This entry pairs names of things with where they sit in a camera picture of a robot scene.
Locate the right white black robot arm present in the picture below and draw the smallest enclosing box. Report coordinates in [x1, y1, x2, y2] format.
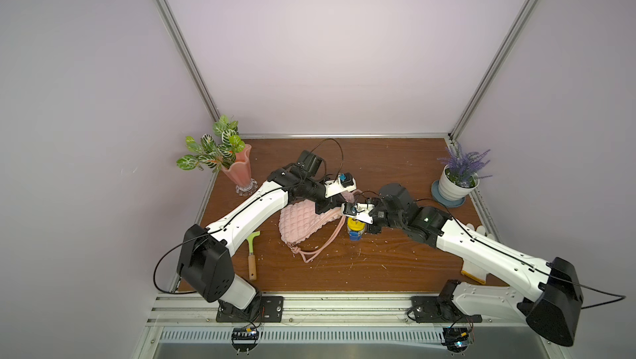
[355, 183, 586, 347]

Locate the aluminium front rail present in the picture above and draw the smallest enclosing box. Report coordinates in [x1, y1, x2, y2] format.
[147, 284, 527, 327]

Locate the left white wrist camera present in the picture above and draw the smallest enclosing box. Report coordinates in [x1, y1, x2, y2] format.
[324, 173, 357, 198]

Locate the white pot with lavender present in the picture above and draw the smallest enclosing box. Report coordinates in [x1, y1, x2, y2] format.
[438, 144, 491, 202]

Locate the teal saucer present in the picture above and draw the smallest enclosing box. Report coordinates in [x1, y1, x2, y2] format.
[431, 180, 470, 208]

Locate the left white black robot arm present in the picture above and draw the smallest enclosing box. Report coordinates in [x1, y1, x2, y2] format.
[167, 150, 356, 310]

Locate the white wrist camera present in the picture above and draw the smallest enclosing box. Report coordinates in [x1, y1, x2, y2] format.
[341, 203, 375, 225]
[324, 173, 357, 198]

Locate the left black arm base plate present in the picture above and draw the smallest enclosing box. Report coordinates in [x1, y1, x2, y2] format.
[215, 294, 284, 324]

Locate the yellow sponge block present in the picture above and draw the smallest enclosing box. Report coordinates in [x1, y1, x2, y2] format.
[461, 260, 489, 285]

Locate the small circuit board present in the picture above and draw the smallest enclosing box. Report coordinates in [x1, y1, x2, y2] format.
[230, 327, 260, 355]
[442, 328, 473, 354]

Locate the right small circuit board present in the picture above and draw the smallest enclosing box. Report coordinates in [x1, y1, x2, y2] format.
[442, 328, 473, 354]

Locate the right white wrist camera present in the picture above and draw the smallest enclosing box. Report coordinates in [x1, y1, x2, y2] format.
[341, 203, 375, 225]

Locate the pink knitted bag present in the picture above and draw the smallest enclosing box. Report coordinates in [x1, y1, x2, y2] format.
[278, 200, 347, 264]

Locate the green scraper with wooden handle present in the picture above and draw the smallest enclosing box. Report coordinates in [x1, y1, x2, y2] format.
[247, 231, 261, 281]

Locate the left small circuit board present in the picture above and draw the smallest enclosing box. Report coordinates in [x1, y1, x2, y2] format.
[230, 327, 260, 355]

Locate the pink vase with green leaves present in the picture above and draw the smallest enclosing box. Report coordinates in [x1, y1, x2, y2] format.
[177, 115, 258, 196]

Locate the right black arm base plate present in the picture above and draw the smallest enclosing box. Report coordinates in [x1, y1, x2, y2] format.
[406, 296, 483, 324]

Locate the small plush toy decoration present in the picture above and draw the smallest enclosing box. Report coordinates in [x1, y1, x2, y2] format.
[347, 217, 366, 241]

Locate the white glove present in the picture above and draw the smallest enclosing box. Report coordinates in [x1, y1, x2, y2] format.
[475, 226, 497, 241]

